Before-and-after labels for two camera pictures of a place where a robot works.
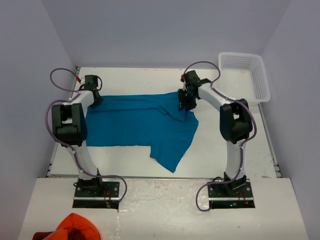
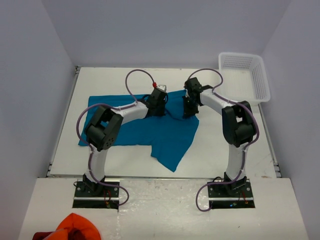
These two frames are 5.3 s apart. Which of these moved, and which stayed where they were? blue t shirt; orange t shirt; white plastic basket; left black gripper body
Moved: left black gripper body
Stayed: white plastic basket; orange t shirt; blue t shirt
